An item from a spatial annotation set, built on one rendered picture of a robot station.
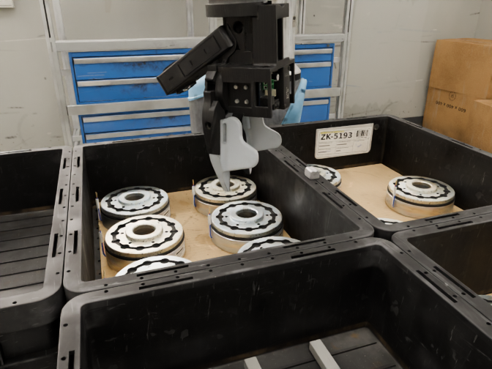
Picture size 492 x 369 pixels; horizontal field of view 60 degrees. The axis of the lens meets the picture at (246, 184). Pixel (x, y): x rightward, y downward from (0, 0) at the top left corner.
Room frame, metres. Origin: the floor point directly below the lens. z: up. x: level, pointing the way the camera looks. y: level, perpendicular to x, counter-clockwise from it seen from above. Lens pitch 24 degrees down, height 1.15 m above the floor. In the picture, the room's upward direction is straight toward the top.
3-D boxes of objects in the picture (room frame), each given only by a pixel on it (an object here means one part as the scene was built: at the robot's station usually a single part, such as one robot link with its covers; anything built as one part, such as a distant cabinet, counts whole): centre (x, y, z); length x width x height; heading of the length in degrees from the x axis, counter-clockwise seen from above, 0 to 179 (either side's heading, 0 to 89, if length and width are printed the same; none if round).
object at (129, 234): (0.49, 0.13, 0.86); 0.05 x 0.05 x 0.01
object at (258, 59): (0.49, 0.00, 1.08); 0.09 x 0.08 x 0.12; 63
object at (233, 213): (0.54, 0.00, 0.86); 0.05 x 0.05 x 0.01
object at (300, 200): (0.51, 0.07, 0.87); 0.40 x 0.30 x 0.11; 19
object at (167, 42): (2.52, 0.19, 0.91); 1.70 x 0.10 x 0.05; 108
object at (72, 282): (0.51, 0.07, 0.92); 0.40 x 0.30 x 0.02; 19
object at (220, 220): (0.54, 0.00, 0.86); 0.10 x 0.10 x 0.01
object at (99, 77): (2.37, 0.56, 0.60); 0.72 x 0.03 x 0.56; 108
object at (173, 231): (0.49, 0.13, 0.86); 0.10 x 0.10 x 0.01
